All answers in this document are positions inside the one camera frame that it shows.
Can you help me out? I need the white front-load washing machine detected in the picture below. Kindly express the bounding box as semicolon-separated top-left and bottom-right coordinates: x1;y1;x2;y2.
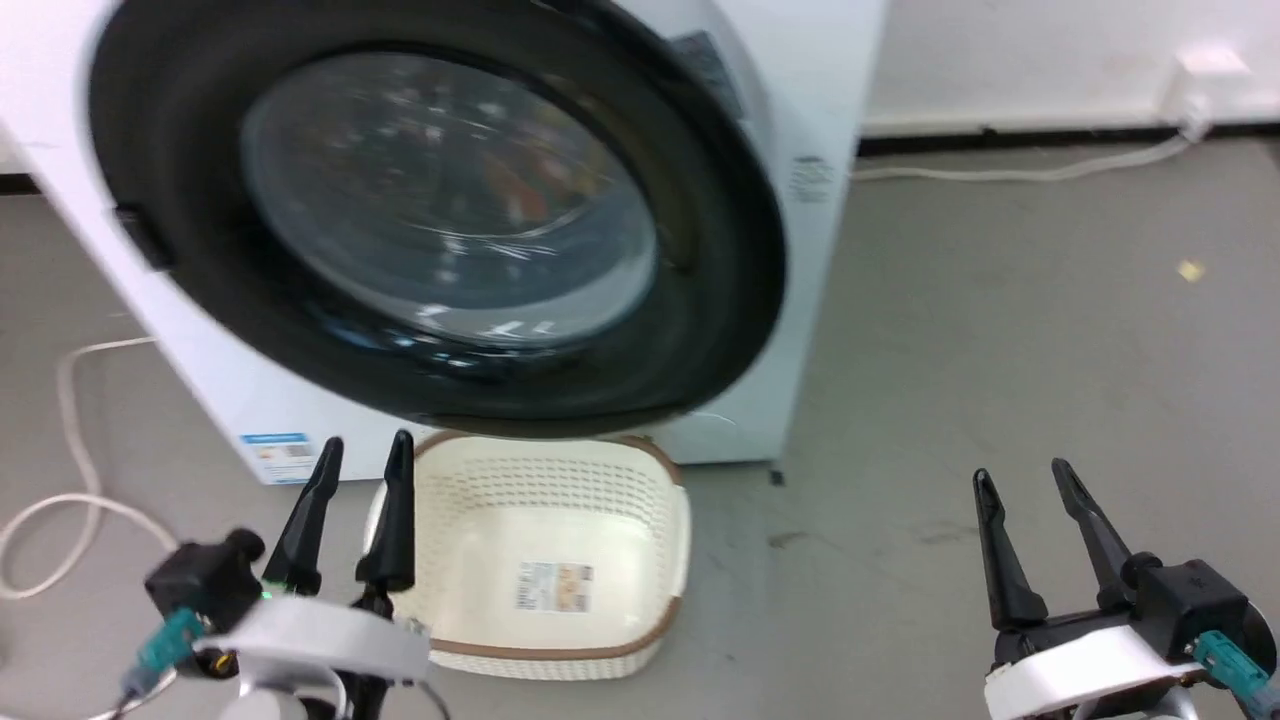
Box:
0;0;888;487

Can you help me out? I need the white wall power adapter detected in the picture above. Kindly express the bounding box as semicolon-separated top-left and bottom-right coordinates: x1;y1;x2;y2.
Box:
1159;44;1253;138

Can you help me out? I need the white floor cable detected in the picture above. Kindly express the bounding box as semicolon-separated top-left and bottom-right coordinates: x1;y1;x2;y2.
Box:
0;337;182;602

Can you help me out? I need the teal cable connector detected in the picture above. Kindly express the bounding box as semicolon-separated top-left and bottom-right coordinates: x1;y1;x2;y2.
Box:
120;607;208;699
1189;630;1271;720

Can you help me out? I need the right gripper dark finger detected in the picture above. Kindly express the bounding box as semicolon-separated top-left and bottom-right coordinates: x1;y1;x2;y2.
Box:
1050;457;1138;614
973;467;1049;632

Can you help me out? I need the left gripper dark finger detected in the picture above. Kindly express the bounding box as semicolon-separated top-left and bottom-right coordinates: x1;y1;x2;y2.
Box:
262;437;345;595
356;429;417;595

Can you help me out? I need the round black glass washer door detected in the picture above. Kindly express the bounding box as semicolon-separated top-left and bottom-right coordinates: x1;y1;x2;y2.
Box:
87;0;789;442

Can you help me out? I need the cream plastic laundry basket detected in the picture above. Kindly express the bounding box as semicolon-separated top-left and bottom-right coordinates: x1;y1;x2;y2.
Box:
364;431;693;682

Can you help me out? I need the white wall power cable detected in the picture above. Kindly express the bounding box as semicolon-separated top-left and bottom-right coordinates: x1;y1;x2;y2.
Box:
851;130;1201;185

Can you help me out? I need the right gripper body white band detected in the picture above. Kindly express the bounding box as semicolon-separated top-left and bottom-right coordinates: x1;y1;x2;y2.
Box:
984;608;1203;720

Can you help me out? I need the left teal cable connector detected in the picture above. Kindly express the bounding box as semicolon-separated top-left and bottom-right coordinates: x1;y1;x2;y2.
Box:
120;607;208;699

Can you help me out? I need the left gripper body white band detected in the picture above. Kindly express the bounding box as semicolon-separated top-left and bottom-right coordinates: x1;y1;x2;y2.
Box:
193;592;433;720

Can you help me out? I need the right teal cable connector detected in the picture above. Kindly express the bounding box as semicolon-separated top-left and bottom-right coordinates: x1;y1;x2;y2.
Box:
1189;630;1271;720

